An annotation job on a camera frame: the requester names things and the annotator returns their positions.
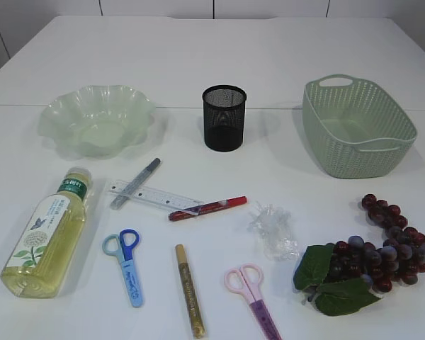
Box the gold glitter marker pen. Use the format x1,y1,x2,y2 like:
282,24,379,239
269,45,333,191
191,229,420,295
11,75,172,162
175,244,206,339

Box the pink capped scissors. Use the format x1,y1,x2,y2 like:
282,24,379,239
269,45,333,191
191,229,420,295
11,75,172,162
224,263,282,340

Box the green scalloped glass plate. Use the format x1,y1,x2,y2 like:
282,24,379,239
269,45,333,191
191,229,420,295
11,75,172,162
38,85,155,158

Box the green woven plastic basket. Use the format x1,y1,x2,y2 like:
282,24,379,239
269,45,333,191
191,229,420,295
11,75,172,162
302,74,418,179

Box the yellow tea bottle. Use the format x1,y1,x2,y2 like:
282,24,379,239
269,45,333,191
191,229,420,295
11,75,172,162
0,166,91,298

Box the grey marker pen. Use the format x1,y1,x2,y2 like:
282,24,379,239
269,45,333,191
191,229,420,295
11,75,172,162
110,158,161,210

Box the clear plastic ruler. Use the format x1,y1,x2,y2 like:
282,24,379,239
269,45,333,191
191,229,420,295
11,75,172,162
129,186,204,216

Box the clear plastic sheet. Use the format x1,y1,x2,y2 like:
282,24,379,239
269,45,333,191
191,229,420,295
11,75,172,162
247,202,300,261

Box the artificial red grape bunch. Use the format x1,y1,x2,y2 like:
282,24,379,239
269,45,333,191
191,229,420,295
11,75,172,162
293,193,425,317

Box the black mesh pen holder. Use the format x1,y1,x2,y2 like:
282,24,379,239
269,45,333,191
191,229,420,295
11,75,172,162
202,84,247,152

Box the red marker pen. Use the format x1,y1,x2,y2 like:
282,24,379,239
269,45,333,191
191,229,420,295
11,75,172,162
168,196,247,222

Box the blue capped scissors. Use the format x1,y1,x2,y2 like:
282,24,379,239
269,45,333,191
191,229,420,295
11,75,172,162
102,229,144,307

